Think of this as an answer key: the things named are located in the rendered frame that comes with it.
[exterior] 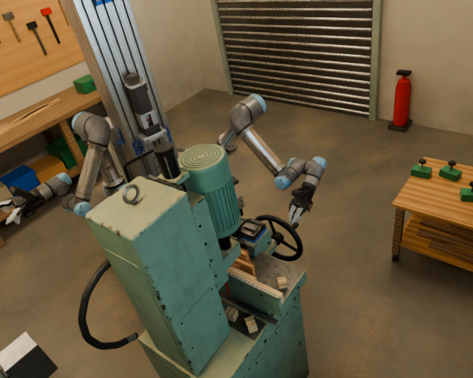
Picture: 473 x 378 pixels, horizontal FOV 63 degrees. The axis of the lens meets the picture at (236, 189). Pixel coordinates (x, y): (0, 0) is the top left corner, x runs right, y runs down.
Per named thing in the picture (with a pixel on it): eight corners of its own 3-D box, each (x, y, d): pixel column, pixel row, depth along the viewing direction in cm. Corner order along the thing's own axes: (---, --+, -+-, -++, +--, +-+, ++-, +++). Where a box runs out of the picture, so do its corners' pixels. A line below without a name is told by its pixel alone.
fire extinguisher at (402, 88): (412, 124, 401) (418, 68, 366) (405, 133, 391) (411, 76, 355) (395, 121, 412) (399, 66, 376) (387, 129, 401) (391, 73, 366)
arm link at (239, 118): (224, 109, 184) (290, 187, 184) (239, 99, 190) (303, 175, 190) (215, 121, 194) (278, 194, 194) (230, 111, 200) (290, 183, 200)
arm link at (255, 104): (205, 151, 236) (238, 98, 190) (221, 139, 244) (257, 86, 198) (218, 166, 236) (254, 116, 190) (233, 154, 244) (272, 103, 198)
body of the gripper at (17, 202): (25, 220, 178) (48, 205, 185) (16, 207, 173) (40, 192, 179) (16, 213, 182) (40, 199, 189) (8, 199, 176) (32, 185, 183)
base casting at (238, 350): (300, 295, 173) (299, 281, 168) (223, 409, 140) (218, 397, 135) (224, 259, 198) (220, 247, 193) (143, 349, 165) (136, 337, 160)
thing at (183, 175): (194, 188, 124) (180, 144, 114) (177, 203, 120) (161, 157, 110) (176, 183, 129) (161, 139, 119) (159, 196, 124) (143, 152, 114)
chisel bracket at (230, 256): (242, 255, 161) (239, 241, 156) (222, 279, 153) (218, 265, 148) (229, 249, 165) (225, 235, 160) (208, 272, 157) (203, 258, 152)
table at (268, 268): (317, 264, 169) (317, 255, 165) (281, 317, 151) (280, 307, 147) (213, 223, 203) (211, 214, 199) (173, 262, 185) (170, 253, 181)
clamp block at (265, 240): (272, 242, 180) (270, 229, 174) (257, 262, 172) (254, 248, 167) (247, 232, 188) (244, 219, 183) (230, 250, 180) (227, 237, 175)
